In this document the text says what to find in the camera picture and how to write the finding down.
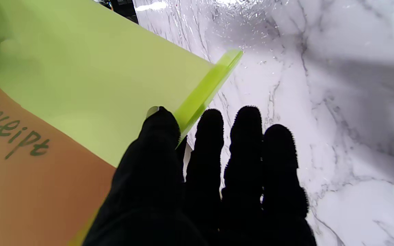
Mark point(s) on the yellow-green translucent file folder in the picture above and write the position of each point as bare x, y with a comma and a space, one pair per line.
97, 68

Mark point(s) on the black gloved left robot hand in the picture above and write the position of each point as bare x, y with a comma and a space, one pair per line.
200, 188

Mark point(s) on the pink paper receipt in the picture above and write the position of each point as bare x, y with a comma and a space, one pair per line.
29, 177

